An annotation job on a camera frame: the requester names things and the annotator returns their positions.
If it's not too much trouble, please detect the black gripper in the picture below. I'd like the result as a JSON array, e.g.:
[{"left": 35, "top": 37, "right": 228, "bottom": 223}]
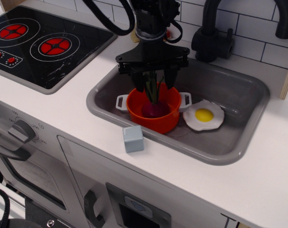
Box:
[{"left": 115, "top": 40, "right": 190, "bottom": 92}]

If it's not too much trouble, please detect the purple toy beet half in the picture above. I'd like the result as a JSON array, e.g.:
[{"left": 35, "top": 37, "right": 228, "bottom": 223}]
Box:
[{"left": 141, "top": 71, "right": 170, "bottom": 118}]

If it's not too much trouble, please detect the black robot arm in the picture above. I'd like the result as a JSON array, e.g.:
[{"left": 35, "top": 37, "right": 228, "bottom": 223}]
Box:
[{"left": 116, "top": 0, "right": 190, "bottom": 92}]

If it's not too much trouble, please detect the orange toy pot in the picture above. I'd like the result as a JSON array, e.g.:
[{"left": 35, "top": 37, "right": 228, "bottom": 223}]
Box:
[{"left": 115, "top": 83, "right": 192, "bottom": 134}]

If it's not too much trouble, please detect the grey plastic sink basin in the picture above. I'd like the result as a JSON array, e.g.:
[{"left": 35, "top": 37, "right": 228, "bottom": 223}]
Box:
[{"left": 86, "top": 56, "right": 271, "bottom": 166}]

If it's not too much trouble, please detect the toy pie slice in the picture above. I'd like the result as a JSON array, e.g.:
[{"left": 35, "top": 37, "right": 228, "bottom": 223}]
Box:
[{"left": 130, "top": 30, "right": 171, "bottom": 43}]

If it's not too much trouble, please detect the grey-blue wooden cube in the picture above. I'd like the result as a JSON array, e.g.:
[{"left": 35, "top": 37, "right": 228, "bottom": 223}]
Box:
[{"left": 123, "top": 125, "right": 144, "bottom": 153}]

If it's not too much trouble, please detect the toy fried egg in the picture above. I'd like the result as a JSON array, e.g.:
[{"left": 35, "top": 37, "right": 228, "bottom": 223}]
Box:
[{"left": 183, "top": 100, "right": 225, "bottom": 131}]

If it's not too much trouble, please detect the black toy faucet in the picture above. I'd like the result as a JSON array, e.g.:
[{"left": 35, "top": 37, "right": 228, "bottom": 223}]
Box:
[{"left": 192, "top": 0, "right": 288, "bottom": 63}]

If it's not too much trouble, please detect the black toy stovetop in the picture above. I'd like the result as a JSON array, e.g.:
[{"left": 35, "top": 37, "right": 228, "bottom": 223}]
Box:
[{"left": 0, "top": 6, "right": 116, "bottom": 95}]

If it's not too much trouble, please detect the grey dishwasher control panel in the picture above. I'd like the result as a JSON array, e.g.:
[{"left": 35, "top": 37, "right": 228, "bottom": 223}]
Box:
[{"left": 106, "top": 182, "right": 172, "bottom": 228}]

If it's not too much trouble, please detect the grey oven knob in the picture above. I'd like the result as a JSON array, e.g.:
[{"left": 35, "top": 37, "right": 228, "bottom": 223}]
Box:
[{"left": 8, "top": 120, "right": 36, "bottom": 143}]

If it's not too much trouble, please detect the white toy oven door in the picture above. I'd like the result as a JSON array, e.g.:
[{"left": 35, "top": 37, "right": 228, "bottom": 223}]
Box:
[{"left": 0, "top": 138, "right": 70, "bottom": 213}]

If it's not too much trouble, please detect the black cabinet door handle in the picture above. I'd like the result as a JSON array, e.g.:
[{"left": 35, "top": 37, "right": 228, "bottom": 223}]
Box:
[{"left": 84, "top": 190, "right": 105, "bottom": 228}]

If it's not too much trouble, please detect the grey oven door handle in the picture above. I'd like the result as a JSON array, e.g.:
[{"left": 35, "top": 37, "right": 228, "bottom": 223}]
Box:
[{"left": 0, "top": 132, "right": 32, "bottom": 162}]

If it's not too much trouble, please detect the black braided cable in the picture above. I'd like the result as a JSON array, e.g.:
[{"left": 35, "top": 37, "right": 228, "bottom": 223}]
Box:
[{"left": 0, "top": 187, "right": 11, "bottom": 228}]

